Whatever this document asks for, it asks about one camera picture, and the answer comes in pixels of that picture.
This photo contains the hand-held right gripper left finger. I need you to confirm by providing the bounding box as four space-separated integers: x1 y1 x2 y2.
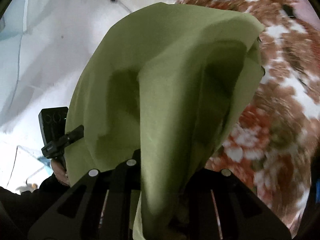
27 150 142 240

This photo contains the person's left forearm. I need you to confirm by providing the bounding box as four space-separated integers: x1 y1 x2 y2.
0 174 75 240

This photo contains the green hooded jacket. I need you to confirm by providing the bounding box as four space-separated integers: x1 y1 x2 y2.
65 2 266 240

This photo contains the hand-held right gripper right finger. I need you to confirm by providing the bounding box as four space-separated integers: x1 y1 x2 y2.
172 168 293 240

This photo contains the person's left hand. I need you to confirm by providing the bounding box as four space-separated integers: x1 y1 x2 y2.
51 158 70 187

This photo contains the pink cloth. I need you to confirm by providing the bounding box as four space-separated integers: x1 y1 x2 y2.
295 0 318 23

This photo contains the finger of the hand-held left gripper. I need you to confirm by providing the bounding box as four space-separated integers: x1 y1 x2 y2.
65 125 85 144

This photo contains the floral blanket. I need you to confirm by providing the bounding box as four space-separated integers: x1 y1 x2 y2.
175 0 316 230

